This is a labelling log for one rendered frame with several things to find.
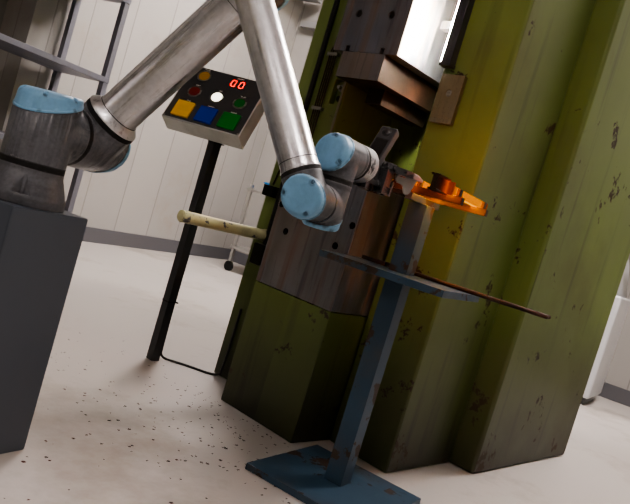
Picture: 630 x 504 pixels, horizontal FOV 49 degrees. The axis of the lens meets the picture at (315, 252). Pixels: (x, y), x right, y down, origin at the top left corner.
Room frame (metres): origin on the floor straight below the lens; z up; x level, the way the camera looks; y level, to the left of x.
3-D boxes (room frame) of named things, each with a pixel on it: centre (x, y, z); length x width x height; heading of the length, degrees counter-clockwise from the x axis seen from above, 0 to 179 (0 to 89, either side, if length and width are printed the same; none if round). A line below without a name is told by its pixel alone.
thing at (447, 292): (2.05, -0.26, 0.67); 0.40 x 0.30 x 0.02; 58
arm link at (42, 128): (1.65, 0.70, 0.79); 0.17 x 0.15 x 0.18; 163
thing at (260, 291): (2.64, -0.15, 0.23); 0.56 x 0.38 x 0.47; 139
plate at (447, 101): (2.41, -0.28, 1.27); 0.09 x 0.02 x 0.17; 49
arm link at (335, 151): (1.62, 0.00, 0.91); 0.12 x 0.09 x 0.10; 148
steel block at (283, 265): (2.64, -0.15, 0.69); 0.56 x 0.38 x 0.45; 139
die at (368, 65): (2.67, -0.10, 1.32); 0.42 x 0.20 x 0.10; 139
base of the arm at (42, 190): (1.64, 0.70, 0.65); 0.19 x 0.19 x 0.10
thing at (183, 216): (2.67, 0.36, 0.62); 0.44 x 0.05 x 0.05; 139
